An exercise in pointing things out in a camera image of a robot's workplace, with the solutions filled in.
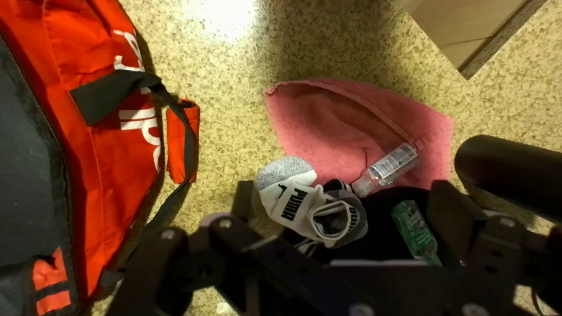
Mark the red duffel bag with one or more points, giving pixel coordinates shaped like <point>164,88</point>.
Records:
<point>89,116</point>

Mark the pink knit cloth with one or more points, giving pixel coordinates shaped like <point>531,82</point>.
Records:
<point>352,123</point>

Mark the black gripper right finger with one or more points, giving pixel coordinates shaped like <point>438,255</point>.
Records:
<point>493,263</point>

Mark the clear sanitizer bottle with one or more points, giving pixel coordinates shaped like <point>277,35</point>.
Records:
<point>387,167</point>

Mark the white puma sock pair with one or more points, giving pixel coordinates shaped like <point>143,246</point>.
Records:
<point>299,202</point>

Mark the green sanitizer bottle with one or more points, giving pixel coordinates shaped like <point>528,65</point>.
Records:
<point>415,230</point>

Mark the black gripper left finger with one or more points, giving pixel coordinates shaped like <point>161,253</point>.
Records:
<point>235,274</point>

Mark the black tumbler bottle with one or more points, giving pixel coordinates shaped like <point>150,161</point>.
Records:
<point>516,172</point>

